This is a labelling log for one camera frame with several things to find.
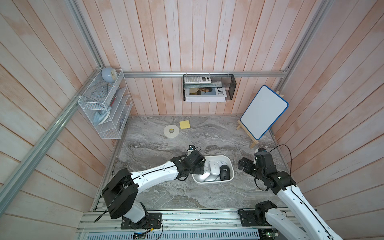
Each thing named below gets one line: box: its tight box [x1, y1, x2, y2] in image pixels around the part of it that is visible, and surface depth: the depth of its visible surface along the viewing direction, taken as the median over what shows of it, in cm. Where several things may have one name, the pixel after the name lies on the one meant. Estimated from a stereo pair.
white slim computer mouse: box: [209, 161, 220, 176], surface depth 89 cm
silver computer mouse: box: [193, 172, 221, 183], surface depth 87 cm
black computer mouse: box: [220, 165, 231, 181], surface depth 87 cm
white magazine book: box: [184, 87, 227, 103], surface depth 95 cm
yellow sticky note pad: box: [179, 120, 191, 130], surface depth 117 cm
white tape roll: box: [163, 124, 180, 138], surface depth 113 cm
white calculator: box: [184, 76, 212, 85], surface depth 92 cm
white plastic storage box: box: [192, 155, 235, 185], surface depth 88 cm
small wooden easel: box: [236, 120, 259, 149], surface depth 101 cm
